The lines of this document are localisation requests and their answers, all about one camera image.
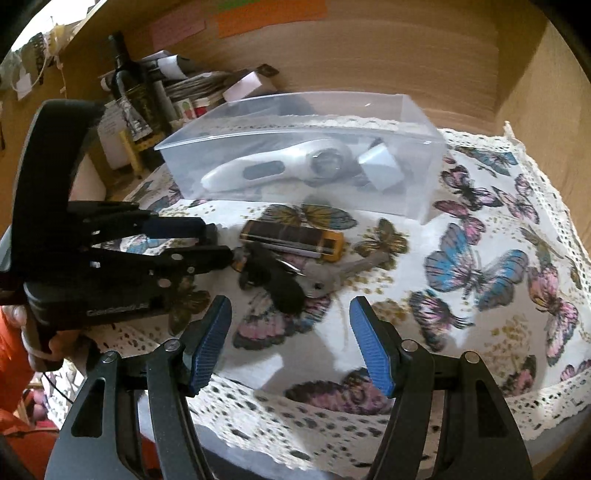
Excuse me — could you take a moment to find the paper bunting garland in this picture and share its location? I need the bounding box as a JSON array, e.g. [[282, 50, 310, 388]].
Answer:
[[0, 23, 71, 101]]

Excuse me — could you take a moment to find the orange black rectangular device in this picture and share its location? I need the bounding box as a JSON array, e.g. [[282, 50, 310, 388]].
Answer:
[[239, 220, 345, 263]]

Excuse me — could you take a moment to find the clear plastic storage box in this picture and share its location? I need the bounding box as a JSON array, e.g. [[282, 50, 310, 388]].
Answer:
[[154, 92, 448, 225]]

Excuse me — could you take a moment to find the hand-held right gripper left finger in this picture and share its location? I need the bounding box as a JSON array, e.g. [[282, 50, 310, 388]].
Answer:
[[44, 295, 233, 480]]

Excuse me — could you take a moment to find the dark wine bottle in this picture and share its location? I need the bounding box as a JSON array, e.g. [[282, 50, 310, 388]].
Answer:
[[107, 34, 171, 171]]

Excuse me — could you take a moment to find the butterfly print lace tablecloth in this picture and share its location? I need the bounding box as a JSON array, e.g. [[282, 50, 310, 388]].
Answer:
[[44, 117, 591, 469]]

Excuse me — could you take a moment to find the orange paper note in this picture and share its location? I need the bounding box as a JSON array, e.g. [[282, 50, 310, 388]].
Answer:
[[217, 0, 328, 39]]

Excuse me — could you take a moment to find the black key fob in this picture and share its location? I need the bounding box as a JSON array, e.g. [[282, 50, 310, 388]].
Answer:
[[237, 244, 306, 315]]

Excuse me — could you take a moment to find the small white grey box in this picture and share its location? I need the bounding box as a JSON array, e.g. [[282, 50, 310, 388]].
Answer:
[[358, 144, 402, 192]]

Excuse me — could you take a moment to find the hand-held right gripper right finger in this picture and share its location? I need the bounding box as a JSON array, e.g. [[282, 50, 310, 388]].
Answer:
[[349, 296, 539, 480]]

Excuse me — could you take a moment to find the pink paper note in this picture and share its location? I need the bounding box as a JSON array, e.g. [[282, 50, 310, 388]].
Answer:
[[151, 17, 207, 51]]

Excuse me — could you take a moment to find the person's left forearm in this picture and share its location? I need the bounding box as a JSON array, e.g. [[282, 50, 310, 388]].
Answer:
[[0, 318, 63, 462]]

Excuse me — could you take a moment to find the white paper card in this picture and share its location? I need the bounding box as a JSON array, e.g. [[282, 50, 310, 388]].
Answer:
[[98, 119, 134, 169]]

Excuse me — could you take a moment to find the stack of papers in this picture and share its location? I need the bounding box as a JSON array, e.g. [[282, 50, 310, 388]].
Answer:
[[159, 69, 232, 100]]

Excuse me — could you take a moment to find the red white carton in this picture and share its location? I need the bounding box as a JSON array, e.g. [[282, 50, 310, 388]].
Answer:
[[178, 95, 223, 123]]

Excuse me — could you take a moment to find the white rotary cutter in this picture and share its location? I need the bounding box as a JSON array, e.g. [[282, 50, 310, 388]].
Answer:
[[202, 138, 356, 192]]

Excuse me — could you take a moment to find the white pink small box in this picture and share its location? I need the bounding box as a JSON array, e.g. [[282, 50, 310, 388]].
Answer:
[[223, 71, 273, 103]]

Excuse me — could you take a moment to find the silver key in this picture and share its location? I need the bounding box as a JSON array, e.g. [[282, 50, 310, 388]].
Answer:
[[302, 255, 393, 297]]

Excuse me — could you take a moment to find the yellow pencil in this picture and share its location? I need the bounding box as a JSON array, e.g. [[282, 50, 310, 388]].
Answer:
[[119, 130, 142, 179]]

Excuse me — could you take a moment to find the grey tube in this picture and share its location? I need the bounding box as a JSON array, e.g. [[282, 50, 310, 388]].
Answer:
[[152, 78, 177, 134]]

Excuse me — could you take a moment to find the person's left hand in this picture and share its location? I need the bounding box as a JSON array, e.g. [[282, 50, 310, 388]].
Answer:
[[0, 302, 89, 372]]

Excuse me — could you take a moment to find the white rolled paper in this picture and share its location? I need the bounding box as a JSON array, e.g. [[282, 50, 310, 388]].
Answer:
[[143, 53, 204, 80]]

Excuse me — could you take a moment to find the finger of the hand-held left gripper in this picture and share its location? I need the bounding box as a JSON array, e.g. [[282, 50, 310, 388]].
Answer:
[[69, 200, 219, 251], [92, 244, 235, 291]]

